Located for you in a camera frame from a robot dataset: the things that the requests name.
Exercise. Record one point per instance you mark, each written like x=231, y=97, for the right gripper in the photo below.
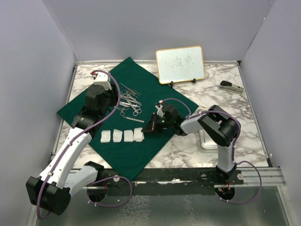
x=154, y=125

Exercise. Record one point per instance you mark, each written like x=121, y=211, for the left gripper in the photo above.
x=114, y=93

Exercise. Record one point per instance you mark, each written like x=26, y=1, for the white gauze pad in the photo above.
x=128, y=136
x=117, y=136
x=138, y=135
x=105, y=136

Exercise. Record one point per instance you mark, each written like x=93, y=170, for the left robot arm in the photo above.
x=53, y=188

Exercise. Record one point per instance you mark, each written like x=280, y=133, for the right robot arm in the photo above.
x=221, y=127

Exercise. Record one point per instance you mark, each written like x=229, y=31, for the green surgical cloth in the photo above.
x=161, y=150

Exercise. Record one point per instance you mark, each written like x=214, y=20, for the steel hemostat clamp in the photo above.
x=128, y=97

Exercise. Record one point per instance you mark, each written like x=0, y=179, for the stainless steel tray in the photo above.
x=207, y=144

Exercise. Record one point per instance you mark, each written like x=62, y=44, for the black grey stapler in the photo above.
x=230, y=87

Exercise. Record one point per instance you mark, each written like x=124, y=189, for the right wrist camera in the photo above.
x=159, y=106

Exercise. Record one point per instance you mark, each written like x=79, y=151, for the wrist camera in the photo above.
x=159, y=106
x=102, y=79

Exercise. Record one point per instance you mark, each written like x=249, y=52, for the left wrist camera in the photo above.
x=102, y=79

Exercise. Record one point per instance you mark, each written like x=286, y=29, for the steel scalpel handle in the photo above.
x=134, y=119

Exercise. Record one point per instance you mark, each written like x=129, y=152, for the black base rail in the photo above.
x=153, y=182

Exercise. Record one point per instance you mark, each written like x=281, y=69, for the white board with frame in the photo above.
x=180, y=64

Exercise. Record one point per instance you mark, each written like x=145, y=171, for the aluminium extrusion rail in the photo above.
x=269, y=176

